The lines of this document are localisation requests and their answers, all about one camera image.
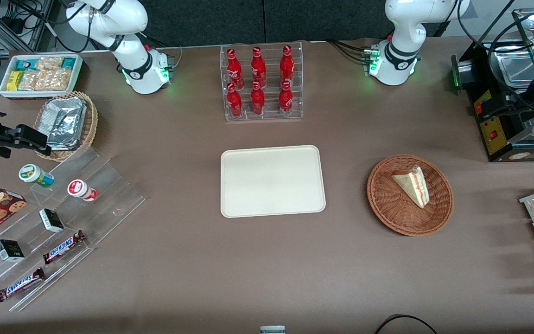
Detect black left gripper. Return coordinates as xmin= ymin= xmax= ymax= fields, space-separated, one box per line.
xmin=510 ymin=77 xmax=534 ymax=122

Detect triangle sandwich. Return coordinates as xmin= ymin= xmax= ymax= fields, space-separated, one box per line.
xmin=391 ymin=166 xmax=430 ymax=209

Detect light wicker basket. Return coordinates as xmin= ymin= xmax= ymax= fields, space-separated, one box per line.
xmin=34 ymin=91 xmax=99 ymax=162

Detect round brown wicker basket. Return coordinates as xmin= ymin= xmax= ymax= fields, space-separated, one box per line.
xmin=367 ymin=154 xmax=454 ymax=237

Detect cream plastic tray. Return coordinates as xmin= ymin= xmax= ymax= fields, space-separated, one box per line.
xmin=220 ymin=145 xmax=326 ymax=218

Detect steel food pan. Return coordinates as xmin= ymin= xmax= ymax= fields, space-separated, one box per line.
xmin=489 ymin=44 xmax=534 ymax=89

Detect green lid cup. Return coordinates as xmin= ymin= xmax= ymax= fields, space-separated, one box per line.
xmin=19 ymin=164 xmax=55 ymax=188

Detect silver foil pack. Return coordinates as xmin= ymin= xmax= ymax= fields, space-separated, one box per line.
xmin=44 ymin=97 xmax=87 ymax=150

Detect black hot food display case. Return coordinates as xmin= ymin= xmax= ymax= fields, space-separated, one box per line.
xmin=451 ymin=7 xmax=534 ymax=163

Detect clear rice cracker bag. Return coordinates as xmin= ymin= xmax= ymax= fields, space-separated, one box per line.
xmin=52 ymin=69 xmax=72 ymax=90
xmin=35 ymin=57 xmax=64 ymax=71
xmin=36 ymin=70 xmax=55 ymax=91
xmin=19 ymin=70 xmax=38 ymax=91

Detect yellow snack packet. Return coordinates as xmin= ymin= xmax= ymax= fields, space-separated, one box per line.
xmin=6 ymin=71 xmax=23 ymax=92

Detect red lid cup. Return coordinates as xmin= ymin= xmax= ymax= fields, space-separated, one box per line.
xmin=67 ymin=179 xmax=98 ymax=202

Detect white plastic snack bin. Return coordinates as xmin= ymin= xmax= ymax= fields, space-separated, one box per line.
xmin=0 ymin=54 xmax=84 ymax=100

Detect small black box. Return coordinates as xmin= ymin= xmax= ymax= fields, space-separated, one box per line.
xmin=39 ymin=208 xmax=65 ymax=233
xmin=0 ymin=239 xmax=25 ymax=262

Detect clear acrylic tiered stand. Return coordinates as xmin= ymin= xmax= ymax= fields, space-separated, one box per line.
xmin=0 ymin=148 xmax=146 ymax=312

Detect snickers bar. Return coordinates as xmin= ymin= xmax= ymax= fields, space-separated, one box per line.
xmin=43 ymin=230 xmax=86 ymax=265
xmin=0 ymin=268 xmax=45 ymax=302

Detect red cola bottle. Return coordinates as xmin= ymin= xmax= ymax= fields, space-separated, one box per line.
xmin=279 ymin=81 xmax=293 ymax=117
xmin=250 ymin=81 xmax=266 ymax=116
xmin=227 ymin=83 xmax=243 ymax=118
xmin=251 ymin=46 xmax=267 ymax=88
xmin=280 ymin=45 xmax=295 ymax=87
xmin=227 ymin=48 xmax=244 ymax=89

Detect clear acrylic bottle rack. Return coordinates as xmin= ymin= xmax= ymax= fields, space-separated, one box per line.
xmin=220 ymin=41 xmax=304 ymax=122

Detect aluminium frame with cables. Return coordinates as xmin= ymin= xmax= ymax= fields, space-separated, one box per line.
xmin=0 ymin=0 xmax=92 ymax=52

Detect black arm base cables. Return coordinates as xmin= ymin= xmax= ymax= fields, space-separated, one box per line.
xmin=326 ymin=39 xmax=374 ymax=64

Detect black floor cable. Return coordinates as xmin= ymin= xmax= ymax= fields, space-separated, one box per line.
xmin=374 ymin=314 xmax=439 ymax=334

